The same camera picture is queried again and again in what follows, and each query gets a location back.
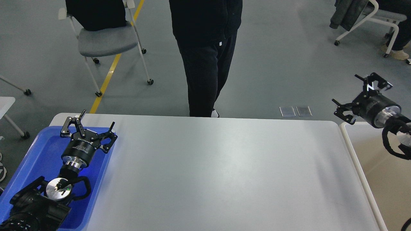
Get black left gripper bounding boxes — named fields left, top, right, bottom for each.
left=60, top=109, right=118, bottom=168

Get beige waste bin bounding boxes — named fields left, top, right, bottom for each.
left=340, top=122, right=411, bottom=231

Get seated person legs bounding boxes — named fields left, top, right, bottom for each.
left=377, top=0, right=411, bottom=61

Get grey seat white chair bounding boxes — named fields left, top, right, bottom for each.
left=58, top=0, right=146, bottom=97

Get left clear floor plate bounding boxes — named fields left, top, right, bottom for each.
left=279, top=106, right=296, bottom=117

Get blue plastic tray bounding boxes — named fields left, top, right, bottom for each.
left=0, top=126, right=114, bottom=231

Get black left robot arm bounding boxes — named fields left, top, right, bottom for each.
left=1, top=111, right=118, bottom=231

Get black jacket on chair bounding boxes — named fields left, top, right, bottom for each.
left=66, top=0, right=127, bottom=31

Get clear floor plate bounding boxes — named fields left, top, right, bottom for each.
left=296, top=106, right=313, bottom=117
left=279, top=106, right=296, bottom=117

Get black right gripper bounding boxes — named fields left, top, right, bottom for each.
left=332, top=72, right=402, bottom=128

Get white chair with grey jacket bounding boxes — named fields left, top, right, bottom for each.
left=330, top=0, right=407, bottom=57

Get right clear floor plate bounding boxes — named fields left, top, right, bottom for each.
left=296, top=106, right=313, bottom=117

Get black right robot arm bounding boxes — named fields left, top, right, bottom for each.
left=333, top=72, right=410, bottom=231

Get grey side table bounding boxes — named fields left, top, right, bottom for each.
left=0, top=75, right=32, bottom=139

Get person in black clothes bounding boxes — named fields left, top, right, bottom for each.
left=169, top=0, right=243, bottom=117

